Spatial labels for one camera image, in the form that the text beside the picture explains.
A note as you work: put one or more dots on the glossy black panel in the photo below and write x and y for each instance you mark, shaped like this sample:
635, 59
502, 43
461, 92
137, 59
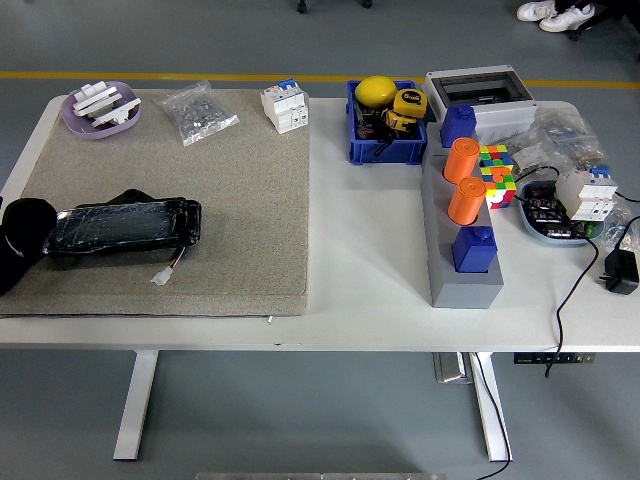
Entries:
125, 225

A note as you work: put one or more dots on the black rag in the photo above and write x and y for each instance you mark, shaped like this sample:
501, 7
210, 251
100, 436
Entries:
22, 225

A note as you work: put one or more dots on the black table control panel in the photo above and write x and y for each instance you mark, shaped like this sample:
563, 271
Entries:
550, 358

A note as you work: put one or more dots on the grey-brown table mat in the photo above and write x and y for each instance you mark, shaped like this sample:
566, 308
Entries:
240, 210

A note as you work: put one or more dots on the blue plastic bin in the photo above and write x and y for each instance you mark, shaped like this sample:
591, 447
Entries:
385, 152

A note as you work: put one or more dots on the small black parts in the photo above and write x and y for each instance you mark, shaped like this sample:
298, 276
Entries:
367, 125

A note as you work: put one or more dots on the white circuit breaker blue top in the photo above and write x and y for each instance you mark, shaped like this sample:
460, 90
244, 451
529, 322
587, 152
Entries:
285, 107
582, 195

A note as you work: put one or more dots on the yellow black tool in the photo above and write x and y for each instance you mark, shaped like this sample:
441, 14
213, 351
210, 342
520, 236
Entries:
397, 120

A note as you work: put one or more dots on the orange cylinder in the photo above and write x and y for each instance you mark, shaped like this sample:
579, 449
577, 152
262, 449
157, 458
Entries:
465, 202
460, 162

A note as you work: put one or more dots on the blue block with knob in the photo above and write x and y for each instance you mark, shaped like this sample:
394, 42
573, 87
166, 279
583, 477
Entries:
457, 127
472, 252

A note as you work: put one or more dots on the grey peg holder base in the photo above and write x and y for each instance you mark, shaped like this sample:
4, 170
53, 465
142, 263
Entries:
465, 290

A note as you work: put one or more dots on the yellow dome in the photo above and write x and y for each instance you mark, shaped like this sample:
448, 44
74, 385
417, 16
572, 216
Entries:
375, 91

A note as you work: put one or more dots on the yellow tape measure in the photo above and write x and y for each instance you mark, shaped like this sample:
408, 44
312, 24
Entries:
410, 102

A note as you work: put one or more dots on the clear bag of screws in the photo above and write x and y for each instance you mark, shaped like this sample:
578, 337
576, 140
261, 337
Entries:
197, 112

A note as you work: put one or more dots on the grey metal box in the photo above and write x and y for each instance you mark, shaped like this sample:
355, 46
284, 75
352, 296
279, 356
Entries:
450, 367

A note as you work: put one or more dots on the colourful puzzle cube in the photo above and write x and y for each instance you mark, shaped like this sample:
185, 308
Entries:
497, 175

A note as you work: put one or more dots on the black electronic parts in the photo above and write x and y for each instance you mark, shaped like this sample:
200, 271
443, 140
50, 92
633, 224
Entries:
542, 210

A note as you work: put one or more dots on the light blue bowl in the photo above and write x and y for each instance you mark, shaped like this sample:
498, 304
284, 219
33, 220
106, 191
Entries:
550, 241

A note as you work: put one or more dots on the white table leg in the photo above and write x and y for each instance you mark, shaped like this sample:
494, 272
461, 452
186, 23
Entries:
486, 415
137, 400

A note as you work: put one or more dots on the white plastic strip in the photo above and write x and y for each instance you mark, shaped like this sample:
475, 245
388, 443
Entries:
115, 112
95, 100

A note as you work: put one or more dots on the clear bag of parts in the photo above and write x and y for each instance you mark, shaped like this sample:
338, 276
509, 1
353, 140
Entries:
560, 132
625, 210

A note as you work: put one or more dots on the purple plastic tray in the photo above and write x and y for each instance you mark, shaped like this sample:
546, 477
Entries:
80, 127

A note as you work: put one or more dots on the black power adapter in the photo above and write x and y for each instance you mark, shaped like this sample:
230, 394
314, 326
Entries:
622, 272

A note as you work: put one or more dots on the person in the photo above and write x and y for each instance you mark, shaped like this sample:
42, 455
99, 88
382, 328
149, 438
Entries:
560, 20

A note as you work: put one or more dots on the black office chair base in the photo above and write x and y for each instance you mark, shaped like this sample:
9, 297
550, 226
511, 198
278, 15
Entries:
575, 35

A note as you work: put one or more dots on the grey electrical enclosure box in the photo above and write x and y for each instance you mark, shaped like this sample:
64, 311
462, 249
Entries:
500, 117

